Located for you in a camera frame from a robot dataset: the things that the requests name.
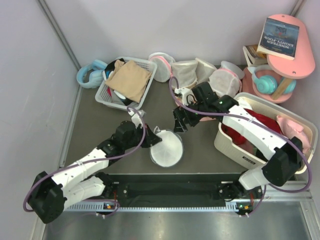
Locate pink garment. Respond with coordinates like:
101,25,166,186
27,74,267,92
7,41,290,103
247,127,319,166
276,115,311,154

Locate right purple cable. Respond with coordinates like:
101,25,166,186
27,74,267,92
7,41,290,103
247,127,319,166
169,76,313,218

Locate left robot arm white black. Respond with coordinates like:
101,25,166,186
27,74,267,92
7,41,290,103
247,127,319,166
26,121,163,224

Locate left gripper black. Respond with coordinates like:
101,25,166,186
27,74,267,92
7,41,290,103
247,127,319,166
123,123,162,150

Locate pink two-tier shelf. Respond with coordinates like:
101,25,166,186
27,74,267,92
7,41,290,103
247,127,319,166
242,14,316,104

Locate red garment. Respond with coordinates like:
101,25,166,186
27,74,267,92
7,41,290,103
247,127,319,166
221,108,283,147

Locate white mesh laundry bag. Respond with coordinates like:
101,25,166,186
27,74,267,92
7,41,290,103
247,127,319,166
150,126,184,168

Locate purple cable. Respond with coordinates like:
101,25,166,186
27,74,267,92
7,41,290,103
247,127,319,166
169,76,313,218
23,106,147,213

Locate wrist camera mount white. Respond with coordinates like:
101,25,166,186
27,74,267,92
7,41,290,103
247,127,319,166
127,108,146,128
174,87,197,106

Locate pink patterned round bag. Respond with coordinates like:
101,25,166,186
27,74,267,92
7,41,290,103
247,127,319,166
174,83,219,122

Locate light blue headphones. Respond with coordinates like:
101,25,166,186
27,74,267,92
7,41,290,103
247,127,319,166
76,59,107,89

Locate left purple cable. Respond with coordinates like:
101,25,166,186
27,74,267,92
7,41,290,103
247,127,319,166
23,106,147,213

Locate cream plastic bin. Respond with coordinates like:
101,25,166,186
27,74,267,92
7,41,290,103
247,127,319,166
214,92,318,170

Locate pink zipper mesh bag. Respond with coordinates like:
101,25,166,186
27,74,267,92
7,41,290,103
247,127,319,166
208,60,245,98

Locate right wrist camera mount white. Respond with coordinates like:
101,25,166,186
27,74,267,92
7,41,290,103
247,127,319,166
174,87,197,106

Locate stack of books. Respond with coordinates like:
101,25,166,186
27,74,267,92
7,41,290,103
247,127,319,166
242,44,268,67

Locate grey plastic laundry basket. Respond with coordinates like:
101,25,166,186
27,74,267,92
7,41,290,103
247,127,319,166
95,56,157,111

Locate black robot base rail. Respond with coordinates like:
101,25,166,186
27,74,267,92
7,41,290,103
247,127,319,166
106,173,263,208

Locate Nineteen Eighty-Four blue book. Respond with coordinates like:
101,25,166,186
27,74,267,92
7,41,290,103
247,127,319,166
256,17,300,61

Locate beige folded garment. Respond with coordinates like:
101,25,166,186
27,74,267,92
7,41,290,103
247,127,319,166
105,59,152,103

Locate beige mesh laundry bag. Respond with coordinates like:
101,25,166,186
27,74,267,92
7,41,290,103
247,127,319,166
171,60,198,88

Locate teal headphones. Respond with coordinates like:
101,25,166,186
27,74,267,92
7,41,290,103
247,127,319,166
247,64,297,95

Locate cream flat mesh bag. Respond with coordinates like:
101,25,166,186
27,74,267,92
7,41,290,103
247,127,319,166
195,57,217,85

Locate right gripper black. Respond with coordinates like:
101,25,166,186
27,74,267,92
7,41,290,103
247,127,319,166
172,99,207,134

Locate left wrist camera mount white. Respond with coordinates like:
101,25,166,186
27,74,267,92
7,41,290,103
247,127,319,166
127,108,146,128

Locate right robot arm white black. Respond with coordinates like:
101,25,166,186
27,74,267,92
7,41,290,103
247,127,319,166
169,82,305,198

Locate pink trimmed mesh bag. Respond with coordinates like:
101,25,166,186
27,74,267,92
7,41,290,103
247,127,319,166
148,52,176,83

